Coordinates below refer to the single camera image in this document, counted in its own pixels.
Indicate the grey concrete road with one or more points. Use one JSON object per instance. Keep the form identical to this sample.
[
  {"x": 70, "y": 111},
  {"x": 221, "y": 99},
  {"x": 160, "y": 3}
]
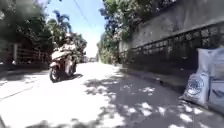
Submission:
[{"x": 83, "y": 100}]

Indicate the fence with posts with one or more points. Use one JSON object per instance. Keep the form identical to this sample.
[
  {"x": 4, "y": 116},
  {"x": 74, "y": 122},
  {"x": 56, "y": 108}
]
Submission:
[{"x": 26, "y": 55}]

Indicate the white printed sacks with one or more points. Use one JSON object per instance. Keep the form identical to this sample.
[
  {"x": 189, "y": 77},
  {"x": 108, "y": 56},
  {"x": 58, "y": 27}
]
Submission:
[{"x": 206, "y": 80}]

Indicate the trees over wall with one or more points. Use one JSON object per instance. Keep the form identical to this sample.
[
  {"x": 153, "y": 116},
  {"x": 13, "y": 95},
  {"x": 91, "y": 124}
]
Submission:
[{"x": 116, "y": 23}]

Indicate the raised concrete kerb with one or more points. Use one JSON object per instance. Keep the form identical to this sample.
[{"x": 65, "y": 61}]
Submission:
[{"x": 156, "y": 79}]

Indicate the white motor scooter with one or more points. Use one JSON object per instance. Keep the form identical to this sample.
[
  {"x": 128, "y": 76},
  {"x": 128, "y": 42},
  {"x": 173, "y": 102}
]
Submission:
[{"x": 58, "y": 65}]

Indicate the grey concrete wall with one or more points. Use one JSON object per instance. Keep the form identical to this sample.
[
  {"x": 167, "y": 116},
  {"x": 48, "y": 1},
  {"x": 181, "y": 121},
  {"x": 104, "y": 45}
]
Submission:
[{"x": 173, "y": 36}]

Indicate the person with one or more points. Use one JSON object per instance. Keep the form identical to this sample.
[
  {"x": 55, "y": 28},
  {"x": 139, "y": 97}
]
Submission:
[{"x": 69, "y": 50}]

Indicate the row of trees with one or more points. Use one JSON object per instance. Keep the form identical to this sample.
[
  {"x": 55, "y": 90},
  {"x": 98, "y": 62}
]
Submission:
[{"x": 30, "y": 26}]

